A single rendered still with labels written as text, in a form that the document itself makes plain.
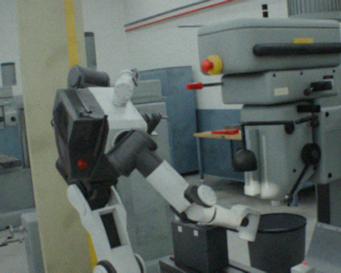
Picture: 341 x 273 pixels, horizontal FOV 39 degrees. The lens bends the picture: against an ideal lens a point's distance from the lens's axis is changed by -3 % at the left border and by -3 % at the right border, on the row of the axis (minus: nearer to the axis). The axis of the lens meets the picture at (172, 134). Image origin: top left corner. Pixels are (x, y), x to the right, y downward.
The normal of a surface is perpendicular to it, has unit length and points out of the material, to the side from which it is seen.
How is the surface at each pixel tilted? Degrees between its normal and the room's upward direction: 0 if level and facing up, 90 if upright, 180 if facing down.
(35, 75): 90
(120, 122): 76
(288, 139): 90
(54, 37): 90
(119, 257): 61
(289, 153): 90
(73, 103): 35
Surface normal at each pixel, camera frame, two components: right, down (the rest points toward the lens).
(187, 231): -0.76, 0.13
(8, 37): 0.54, 0.04
